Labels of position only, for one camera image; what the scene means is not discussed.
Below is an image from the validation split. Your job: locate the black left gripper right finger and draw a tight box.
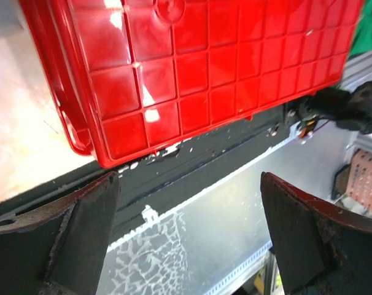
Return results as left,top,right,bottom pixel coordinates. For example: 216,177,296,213
260,172,372,294

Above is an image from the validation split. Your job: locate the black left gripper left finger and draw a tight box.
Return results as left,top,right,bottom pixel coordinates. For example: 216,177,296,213
0,171,120,294

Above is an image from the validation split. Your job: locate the red plastic crate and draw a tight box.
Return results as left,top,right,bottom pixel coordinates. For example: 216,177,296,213
20,1,364,168

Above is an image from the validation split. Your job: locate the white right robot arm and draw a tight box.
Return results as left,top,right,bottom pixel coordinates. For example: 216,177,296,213
297,81,372,137

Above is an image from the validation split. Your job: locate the green cloth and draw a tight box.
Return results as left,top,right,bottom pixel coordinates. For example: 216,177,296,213
349,0,372,57

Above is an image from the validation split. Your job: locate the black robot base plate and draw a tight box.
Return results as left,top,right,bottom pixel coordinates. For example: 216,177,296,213
0,103,299,241

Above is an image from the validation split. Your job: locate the aluminium rail frame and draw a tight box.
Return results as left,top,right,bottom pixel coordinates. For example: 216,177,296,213
339,50,372,92

